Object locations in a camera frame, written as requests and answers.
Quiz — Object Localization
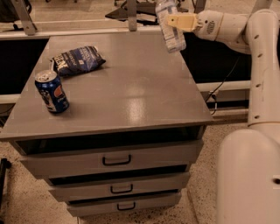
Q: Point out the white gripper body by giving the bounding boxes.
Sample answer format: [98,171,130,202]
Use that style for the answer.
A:
[194,10,223,41]

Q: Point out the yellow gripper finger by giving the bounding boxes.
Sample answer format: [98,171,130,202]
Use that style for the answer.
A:
[166,13,199,32]

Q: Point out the clear plastic water bottle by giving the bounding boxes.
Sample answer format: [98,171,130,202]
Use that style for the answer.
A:
[155,0,186,53]

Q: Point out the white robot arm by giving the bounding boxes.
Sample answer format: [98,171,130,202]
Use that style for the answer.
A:
[164,6,280,224]

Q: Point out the dark blue chip bag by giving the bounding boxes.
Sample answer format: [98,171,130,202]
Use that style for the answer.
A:
[52,46,106,77]

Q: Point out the grey drawer cabinet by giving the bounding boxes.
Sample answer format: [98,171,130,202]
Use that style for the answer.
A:
[1,32,212,206]

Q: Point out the blue soda can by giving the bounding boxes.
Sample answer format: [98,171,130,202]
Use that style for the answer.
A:
[35,70,69,114]

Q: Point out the bottom grey drawer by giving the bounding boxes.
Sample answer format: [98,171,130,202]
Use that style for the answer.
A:
[66,191,181,217]

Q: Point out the grey drawer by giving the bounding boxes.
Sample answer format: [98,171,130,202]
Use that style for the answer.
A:
[66,191,181,217]
[49,171,190,202]
[21,140,203,179]

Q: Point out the middle grey drawer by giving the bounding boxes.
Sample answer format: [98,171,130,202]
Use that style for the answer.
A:
[49,171,190,202]

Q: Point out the top grey drawer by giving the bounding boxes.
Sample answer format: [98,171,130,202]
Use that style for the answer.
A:
[21,140,203,179]

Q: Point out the black object at left floor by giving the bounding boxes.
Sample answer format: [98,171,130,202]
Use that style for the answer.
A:
[0,158,11,207]

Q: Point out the black cable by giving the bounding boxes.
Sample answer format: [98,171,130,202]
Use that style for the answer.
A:
[205,55,242,116]

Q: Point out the metal railing frame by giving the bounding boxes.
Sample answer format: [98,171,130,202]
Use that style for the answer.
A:
[0,0,280,40]

